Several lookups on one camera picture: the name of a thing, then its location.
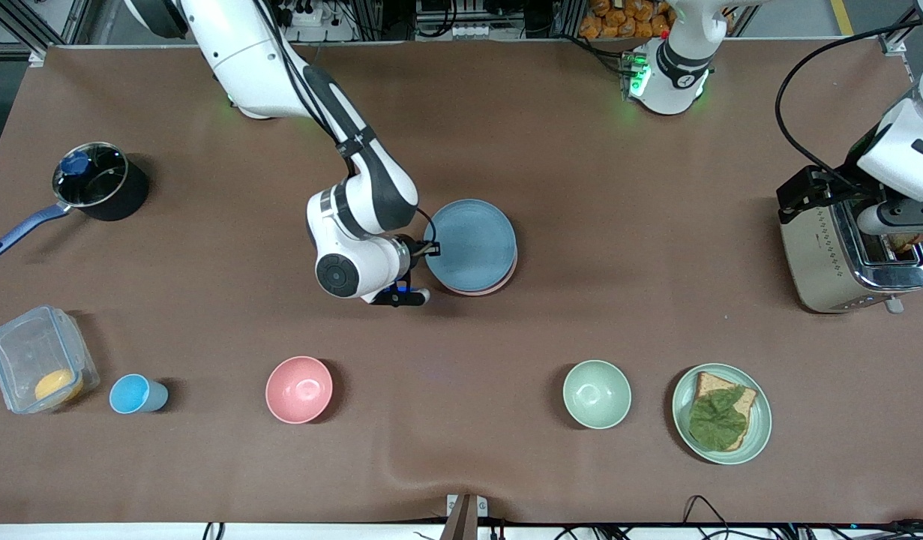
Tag blue plate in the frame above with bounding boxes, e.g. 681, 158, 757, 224
424, 199, 517, 293

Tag pink plate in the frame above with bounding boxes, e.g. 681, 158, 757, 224
435, 251, 519, 297

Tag beige chrome toaster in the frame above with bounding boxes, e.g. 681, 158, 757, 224
780, 196, 923, 314

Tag pink bowl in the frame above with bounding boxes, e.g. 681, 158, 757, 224
265, 355, 334, 425

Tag brown table cloth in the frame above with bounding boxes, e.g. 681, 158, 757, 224
0, 41, 923, 526

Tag bread slice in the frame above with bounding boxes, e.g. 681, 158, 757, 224
692, 372, 758, 451

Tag green plate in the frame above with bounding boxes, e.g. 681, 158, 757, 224
672, 363, 772, 465

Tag green lettuce leaf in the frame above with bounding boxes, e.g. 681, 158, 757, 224
688, 386, 748, 452

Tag green bowl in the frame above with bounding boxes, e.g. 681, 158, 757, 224
563, 360, 632, 430

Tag orange snack bags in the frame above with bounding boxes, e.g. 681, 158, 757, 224
579, 0, 673, 41

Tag white power strip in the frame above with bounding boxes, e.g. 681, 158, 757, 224
276, 0, 336, 28

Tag metal table clamp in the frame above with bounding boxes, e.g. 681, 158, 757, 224
446, 493, 488, 540

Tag blue cup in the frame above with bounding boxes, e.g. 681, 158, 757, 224
109, 373, 169, 415

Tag glass lid blue knob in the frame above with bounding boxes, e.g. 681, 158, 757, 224
52, 142, 128, 209

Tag orange round food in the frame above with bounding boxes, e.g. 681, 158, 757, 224
34, 369, 85, 404

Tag clear plastic container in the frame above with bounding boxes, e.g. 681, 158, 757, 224
0, 305, 100, 415

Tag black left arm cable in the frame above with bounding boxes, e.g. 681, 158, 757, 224
775, 21, 923, 190

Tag black saucepan blue handle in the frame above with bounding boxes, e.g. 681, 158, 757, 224
0, 142, 149, 259

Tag black looped floor cable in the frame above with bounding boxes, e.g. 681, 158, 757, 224
682, 495, 733, 535

